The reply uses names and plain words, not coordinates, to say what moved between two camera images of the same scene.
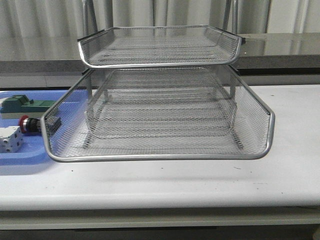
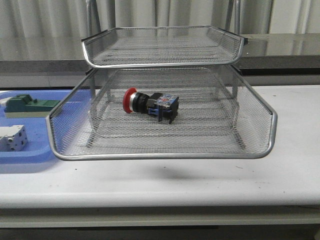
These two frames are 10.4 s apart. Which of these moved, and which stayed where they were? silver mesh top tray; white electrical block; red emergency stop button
Moved: red emergency stop button
Stayed: white electrical block; silver mesh top tray
